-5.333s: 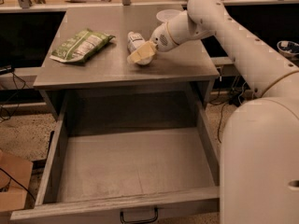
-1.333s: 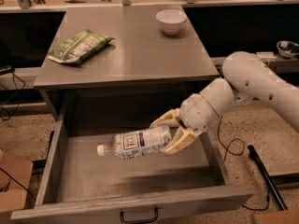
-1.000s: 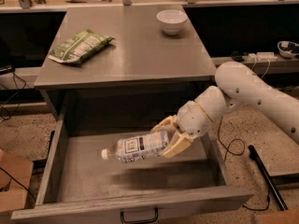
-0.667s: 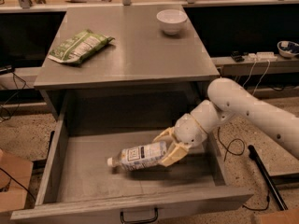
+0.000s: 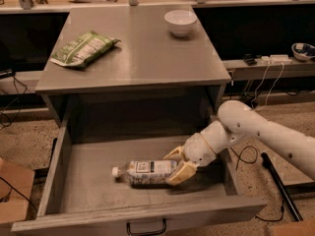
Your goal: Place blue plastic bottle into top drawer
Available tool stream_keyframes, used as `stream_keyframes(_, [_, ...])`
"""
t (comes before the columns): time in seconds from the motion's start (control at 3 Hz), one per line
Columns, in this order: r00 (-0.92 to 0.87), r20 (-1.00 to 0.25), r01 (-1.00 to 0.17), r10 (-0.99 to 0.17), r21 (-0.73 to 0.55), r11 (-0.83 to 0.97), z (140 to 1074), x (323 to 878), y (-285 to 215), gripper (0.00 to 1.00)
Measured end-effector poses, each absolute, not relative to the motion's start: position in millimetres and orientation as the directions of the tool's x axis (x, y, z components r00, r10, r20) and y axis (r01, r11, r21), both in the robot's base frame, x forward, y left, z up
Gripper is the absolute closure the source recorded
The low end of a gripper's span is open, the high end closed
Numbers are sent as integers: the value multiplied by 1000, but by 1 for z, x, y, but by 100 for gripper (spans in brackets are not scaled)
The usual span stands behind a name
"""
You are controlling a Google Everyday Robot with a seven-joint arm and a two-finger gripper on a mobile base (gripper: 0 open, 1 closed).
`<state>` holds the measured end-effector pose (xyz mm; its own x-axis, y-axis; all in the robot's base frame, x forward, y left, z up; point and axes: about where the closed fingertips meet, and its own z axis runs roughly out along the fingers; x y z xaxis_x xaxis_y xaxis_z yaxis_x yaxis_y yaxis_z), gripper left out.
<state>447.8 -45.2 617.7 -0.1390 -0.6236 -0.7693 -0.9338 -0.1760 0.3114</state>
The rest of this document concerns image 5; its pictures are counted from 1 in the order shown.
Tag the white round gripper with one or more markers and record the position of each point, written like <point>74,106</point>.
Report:
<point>198,149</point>

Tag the clear plastic bottle white label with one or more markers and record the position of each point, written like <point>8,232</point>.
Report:
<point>139,173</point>

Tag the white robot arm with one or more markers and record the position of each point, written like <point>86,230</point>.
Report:
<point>235,121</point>

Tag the open grey top drawer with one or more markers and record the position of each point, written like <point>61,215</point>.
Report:
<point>81,198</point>

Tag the black metal bar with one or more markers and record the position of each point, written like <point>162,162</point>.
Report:
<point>267,163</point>

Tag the small black device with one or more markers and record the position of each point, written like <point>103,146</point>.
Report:
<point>249,59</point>

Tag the white ceramic bowl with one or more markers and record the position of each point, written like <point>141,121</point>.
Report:
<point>180,22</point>

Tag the white power strip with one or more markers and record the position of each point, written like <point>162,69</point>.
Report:
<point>276,59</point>

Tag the green snack bag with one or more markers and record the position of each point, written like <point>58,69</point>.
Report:
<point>83,50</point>

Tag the blue patterned bowl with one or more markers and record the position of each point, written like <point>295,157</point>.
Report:
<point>303,51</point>

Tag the brown cardboard box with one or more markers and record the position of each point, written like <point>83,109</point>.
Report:
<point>15,191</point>

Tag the black metal drawer handle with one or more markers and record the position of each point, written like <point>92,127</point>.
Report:
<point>146,230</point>

